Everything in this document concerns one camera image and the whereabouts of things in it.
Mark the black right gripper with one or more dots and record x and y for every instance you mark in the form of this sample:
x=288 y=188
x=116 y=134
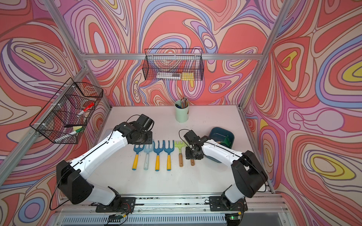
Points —
x=188 y=156

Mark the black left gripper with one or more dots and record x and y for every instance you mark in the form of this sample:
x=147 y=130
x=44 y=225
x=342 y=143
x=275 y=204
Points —
x=150 y=139

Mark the light blue rake pale handle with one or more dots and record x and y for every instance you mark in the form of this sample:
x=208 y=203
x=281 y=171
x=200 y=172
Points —
x=147 y=150

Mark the lime green hand tool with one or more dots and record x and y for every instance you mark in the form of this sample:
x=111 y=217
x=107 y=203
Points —
x=180 y=145

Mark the teal storage box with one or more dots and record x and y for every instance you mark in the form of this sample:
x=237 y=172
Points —
x=223 y=137

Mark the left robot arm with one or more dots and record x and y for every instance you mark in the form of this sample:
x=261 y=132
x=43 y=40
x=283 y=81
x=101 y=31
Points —
x=72 y=176

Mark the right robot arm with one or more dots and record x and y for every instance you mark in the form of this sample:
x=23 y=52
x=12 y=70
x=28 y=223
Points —
x=249 y=176

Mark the clear box in basket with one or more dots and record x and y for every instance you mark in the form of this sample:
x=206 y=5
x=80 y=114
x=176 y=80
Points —
x=169 y=76

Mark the grey flat case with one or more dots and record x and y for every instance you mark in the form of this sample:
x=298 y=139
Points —
x=106 y=134

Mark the mint green pen cup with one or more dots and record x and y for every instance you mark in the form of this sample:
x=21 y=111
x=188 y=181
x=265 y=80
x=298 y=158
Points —
x=181 y=113

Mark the pens in cup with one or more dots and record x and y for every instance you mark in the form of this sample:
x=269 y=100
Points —
x=182 y=103

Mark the red capped marker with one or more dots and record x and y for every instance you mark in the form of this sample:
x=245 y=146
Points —
x=89 y=107

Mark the green capped marker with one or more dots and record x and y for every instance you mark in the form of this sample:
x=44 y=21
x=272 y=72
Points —
x=69 y=137

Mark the yellow item in basket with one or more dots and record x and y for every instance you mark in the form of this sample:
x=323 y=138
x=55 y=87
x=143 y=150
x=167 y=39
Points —
x=187 y=76

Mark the green circuit board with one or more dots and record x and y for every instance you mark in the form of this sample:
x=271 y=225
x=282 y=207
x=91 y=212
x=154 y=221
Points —
x=116 y=218

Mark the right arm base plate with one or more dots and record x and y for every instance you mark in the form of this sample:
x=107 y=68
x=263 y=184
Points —
x=218 y=203

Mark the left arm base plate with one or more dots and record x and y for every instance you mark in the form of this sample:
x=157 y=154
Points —
x=119 y=204

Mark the aluminium front rail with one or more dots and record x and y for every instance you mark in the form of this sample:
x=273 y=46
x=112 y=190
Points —
x=181 y=210

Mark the black wire side basket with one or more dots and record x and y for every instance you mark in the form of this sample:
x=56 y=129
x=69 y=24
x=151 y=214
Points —
x=59 y=116

